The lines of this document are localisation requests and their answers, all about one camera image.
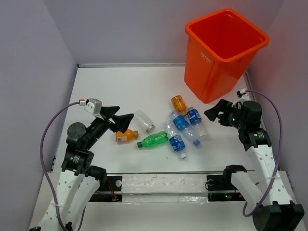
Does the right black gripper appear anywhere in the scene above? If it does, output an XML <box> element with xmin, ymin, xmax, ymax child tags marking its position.
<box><xmin>203</xmin><ymin>98</ymin><xmax>246</xmax><ymax>130</ymax></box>

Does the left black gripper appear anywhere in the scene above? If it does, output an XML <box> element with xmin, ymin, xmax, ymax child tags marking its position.
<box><xmin>85</xmin><ymin>105</ymin><xmax>134</xmax><ymax>148</ymax></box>

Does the orange bottle with barcode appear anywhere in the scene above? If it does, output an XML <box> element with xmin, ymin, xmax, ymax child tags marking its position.
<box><xmin>115</xmin><ymin>129</ymin><xmax>139</xmax><ymax>143</ymax></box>

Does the blue label bottle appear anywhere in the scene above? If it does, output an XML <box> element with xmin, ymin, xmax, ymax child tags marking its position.
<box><xmin>187</xmin><ymin>105</ymin><xmax>208</xmax><ymax>141</ymax></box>

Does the clear jar bottle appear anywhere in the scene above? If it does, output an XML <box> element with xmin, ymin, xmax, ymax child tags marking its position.
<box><xmin>134</xmin><ymin>110</ymin><xmax>155</xmax><ymax>134</ymax></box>

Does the green plastic bottle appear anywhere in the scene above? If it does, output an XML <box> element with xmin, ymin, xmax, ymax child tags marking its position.
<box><xmin>137</xmin><ymin>131</ymin><xmax>168</xmax><ymax>149</ymax></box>

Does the white cap water bottle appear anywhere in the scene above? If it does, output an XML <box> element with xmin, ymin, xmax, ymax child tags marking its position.
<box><xmin>163</xmin><ymin>120</ymin><xmax>187</xmax><ymax>160</ymax></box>

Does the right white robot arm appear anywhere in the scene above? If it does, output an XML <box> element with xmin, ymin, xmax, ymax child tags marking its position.
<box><xmin>204</xmin><ymin>99</ymin><xmax>305</xmax><ymax>231</ymax></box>

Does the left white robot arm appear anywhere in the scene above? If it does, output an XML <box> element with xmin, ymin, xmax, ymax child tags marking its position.
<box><xmin>31</xmin><ymin>106</ymin><xmax>134</xmax><ymax>231</ymax></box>

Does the orange bottle near bin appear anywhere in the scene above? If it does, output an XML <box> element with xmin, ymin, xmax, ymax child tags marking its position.
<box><xmin>171</xmin><ymin>95</ymin><xmax>187</xmax><ymax>116</ymax></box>

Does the orange plastic bin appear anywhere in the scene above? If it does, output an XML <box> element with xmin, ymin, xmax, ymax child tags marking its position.
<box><xmin>184</xmin><ymin>9</ymin><xmax>270</xmax><ymax>103</ymax></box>

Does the blue cap water bottle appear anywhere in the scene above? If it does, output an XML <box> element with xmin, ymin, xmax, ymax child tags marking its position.
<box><xmin>168</xmin><ymin>111</ymin><xmax>201</xmax><ymax>147</ymax></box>

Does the white foam strip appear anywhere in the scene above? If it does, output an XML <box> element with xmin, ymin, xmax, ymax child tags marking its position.
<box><xmin>121</xmin><ymin>173</ymin><xmax>207</xmax><ymax>194</ymax></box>

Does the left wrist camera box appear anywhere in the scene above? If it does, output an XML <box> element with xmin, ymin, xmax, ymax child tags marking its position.
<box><xmin>84</xmin><ymin>98</ymin><xmax>102</xmax><ymax>118</ymax></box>

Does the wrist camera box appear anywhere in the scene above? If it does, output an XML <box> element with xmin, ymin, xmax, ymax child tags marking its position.
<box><xmin>232</xmin><ymin>89</ymin><xmax>251</xmax><ymax>109</ymax></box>
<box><xmin>84</xmin><ymin>98</ymin><xmax>102</xmax><ymax>118</ymax></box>

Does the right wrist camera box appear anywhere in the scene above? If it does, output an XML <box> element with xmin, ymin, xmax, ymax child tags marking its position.
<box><xmin>232</xmin><ymin>89</ymin><xmax>251</xmax><ymax>109</ymax></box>

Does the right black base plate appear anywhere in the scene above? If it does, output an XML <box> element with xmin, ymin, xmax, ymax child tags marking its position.
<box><xmin>205</xmin><ymin>175</ymin><xmax>245</xmax><ymax>202</ymax></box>

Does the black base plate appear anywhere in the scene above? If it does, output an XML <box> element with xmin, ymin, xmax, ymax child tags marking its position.
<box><xmin>89</xmin><ymin>175</ymin><xmax>123</xmax><ymax>203</ymax></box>
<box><xmin>205</xmin><ymin>175</ymin><xmax>245</xmax><ymax>202</ymax></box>

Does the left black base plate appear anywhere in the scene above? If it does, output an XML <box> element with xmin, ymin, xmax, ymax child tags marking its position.
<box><xmin>89</xmin><ymin>175</ymin><xmax>123</xmax><ymax>203</ymax></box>

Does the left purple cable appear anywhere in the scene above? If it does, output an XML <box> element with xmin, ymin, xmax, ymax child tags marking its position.
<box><xmin>39</xmin><ymin>101</ymin><xmax>85</xmax><ymax>231</ymax></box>

